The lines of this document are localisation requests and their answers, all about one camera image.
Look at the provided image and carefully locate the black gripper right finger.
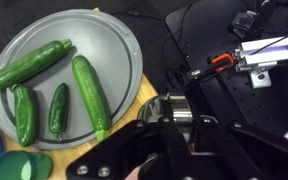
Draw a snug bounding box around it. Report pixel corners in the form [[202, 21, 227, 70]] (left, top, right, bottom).
[[193, 116, 288, 180]]

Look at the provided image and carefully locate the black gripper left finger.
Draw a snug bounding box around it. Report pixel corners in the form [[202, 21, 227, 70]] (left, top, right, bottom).
[[66, 98, 192, 180]]

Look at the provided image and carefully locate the small steel jug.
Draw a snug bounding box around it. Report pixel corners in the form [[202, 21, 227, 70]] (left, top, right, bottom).
[[137, 93, 219, 134]]

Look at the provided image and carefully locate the black optical breadboard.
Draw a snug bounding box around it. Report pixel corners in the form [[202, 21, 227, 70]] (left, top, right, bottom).
[[165, 0, 288, 148]]

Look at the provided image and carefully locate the long green cucumber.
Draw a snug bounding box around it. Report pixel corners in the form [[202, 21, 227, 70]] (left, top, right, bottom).
[[71, 54, 112, 144]]

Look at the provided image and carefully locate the small dark green cucumber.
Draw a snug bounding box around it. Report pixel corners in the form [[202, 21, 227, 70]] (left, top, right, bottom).
[[48, 82, 70, 143]]

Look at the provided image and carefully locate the medium green cucumber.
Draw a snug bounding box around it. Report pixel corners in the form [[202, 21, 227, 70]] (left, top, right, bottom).
[[12, 84, 38, 148]]

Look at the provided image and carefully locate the dark green cup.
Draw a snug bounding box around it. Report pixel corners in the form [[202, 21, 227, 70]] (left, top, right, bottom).
[[0, 149, 54, 180]]

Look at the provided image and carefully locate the round grey tray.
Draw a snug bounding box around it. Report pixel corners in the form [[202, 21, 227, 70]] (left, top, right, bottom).
[[0, 8, 144, 151]]

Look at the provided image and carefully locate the large zucchini with stem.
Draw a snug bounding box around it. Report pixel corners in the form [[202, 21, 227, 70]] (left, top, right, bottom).
[[0, 38, 73, 89]]

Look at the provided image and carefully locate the black usb plug cable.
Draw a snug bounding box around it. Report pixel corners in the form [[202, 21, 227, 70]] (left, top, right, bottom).
[[165, 61, 233, 93]]

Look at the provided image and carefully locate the aluminium extrusion bracket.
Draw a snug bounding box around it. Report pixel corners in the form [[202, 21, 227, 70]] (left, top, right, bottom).
[[234, 33, 288, 89]]

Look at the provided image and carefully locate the orange clamp handle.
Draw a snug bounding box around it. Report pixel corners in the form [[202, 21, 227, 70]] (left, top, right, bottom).
[[210, 53, 236, 73]]

